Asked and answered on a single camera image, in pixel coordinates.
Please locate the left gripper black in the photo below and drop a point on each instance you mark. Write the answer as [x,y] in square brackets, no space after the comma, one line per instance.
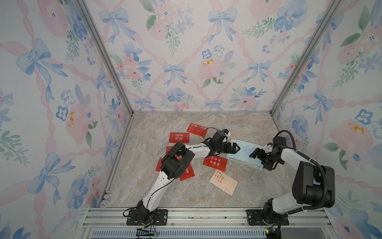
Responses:
[233,148]

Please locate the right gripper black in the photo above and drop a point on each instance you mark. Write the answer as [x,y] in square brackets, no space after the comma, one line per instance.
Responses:
[261,152]

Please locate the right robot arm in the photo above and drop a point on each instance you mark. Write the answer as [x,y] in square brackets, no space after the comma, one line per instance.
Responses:
[313,186]

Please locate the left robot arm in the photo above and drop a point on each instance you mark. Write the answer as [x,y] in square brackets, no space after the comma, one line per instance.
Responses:
[174,165]

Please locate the red card near album front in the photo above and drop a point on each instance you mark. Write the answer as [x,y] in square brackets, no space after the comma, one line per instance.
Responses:
[216,162]

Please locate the red card far top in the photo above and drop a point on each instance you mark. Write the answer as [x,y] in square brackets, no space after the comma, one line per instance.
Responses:
[197,130]

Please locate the red card 100 percent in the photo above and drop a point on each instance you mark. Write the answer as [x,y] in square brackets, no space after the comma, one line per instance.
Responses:
[189,173]

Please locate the red card upper left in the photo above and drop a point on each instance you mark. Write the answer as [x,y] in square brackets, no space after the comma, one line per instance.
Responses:
[183,137]

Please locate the red card get rich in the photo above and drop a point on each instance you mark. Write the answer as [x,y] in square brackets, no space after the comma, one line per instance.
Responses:
[168,148]

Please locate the red card lower left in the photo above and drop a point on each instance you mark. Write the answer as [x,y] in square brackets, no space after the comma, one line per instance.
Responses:
[159,164]

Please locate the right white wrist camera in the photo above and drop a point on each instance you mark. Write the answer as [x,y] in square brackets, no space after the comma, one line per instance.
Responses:
[268,147]

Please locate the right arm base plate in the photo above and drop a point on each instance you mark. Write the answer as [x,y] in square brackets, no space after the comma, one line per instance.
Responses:
[257,217]

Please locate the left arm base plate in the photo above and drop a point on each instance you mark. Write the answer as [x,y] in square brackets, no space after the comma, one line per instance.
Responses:
[158,217]

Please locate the aluminium front rail frame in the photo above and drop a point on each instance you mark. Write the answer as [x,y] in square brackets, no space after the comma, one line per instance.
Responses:
[203,223]

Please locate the right aluminium corner post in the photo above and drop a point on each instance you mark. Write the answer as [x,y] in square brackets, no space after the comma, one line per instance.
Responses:
[327,18]

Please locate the aluminium corner post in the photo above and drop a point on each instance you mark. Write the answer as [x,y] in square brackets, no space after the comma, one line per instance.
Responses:
[327,18]
[94,33]

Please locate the left aluminium corner post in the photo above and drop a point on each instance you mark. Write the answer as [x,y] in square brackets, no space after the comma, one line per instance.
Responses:
[94,33]

